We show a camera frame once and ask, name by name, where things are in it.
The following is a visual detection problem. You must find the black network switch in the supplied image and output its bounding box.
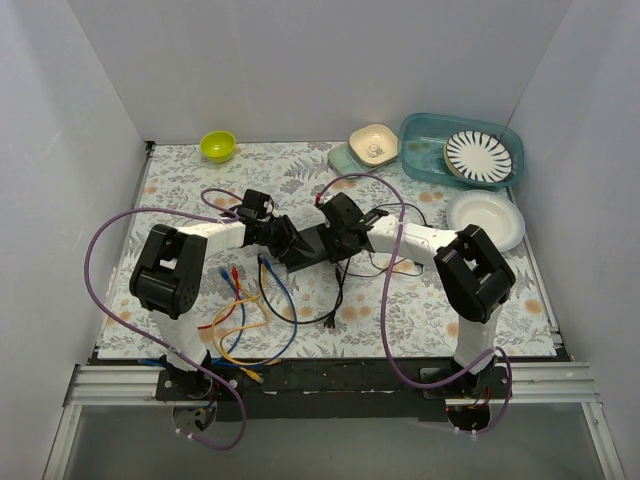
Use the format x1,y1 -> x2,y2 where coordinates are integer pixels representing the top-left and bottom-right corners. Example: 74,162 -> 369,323
280,224 -> 348,273

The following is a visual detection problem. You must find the black ethernet cable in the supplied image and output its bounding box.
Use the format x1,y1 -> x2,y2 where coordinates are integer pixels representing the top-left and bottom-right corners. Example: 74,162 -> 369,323
257,254 -> 346,331

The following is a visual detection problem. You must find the red ethernet cable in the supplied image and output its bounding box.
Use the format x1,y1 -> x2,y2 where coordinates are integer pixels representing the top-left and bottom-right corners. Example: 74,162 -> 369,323
197,266 -> 244,330

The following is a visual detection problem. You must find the blue ethernet cable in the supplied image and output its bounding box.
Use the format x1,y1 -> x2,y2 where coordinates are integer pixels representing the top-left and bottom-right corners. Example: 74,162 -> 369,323
207,267 -> 247,362
214,259 -> 299,369

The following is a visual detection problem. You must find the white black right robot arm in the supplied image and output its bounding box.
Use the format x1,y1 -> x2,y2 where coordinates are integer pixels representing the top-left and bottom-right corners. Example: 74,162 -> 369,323
315,193 -> 515,398

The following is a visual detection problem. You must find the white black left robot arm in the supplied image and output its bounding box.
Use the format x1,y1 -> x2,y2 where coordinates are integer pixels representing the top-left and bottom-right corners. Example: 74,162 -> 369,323
129,189 -> 314,400

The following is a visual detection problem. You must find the floral patterned table mat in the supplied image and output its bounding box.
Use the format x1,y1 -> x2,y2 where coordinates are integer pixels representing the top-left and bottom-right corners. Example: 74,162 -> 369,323
97,140 -> 556,360

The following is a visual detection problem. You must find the pale green divided tray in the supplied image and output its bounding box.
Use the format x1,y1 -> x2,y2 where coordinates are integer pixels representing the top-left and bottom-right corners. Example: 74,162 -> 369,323
328,143 -> 380,176

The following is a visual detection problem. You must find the beige square panda bowl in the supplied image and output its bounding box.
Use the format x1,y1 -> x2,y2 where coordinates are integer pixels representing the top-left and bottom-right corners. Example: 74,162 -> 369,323
348,124 -> 398,168

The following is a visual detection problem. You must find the lime green bowl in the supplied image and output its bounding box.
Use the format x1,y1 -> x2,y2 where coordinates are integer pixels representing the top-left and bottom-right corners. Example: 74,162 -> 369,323
200,131 -> 236,163

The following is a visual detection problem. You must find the teal plastic basin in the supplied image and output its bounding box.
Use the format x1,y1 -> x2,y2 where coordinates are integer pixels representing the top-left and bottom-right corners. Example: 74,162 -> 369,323
398,113 -> 525,190

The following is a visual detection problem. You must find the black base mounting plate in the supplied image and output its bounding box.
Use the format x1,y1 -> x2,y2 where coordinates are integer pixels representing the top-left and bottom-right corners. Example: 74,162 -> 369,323
154,355 -> 571,426

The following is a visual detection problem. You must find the blue striped white plate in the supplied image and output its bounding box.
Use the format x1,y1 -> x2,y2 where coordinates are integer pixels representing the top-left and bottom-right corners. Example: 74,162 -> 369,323
444,130 -> 513,183

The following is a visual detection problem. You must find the white round plate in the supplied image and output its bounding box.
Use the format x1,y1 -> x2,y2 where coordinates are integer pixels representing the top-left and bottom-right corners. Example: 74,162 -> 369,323
446,190 -> 525,252

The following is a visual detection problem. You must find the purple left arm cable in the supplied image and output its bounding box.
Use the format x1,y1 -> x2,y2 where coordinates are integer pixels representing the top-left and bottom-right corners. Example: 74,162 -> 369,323
83,187 -> 249,451

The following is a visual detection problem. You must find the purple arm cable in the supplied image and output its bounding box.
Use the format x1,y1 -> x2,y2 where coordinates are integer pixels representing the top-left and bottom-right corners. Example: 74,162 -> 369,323
312,173 -> 514,436
83,187 -> 249,451

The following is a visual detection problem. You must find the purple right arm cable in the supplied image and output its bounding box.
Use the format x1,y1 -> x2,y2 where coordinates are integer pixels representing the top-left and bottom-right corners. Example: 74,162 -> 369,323
312,173 -> 514,436

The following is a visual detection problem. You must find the aluminium frame rail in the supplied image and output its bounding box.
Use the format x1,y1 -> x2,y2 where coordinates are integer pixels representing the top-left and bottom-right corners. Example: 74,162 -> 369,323
64,362 -> 601,406

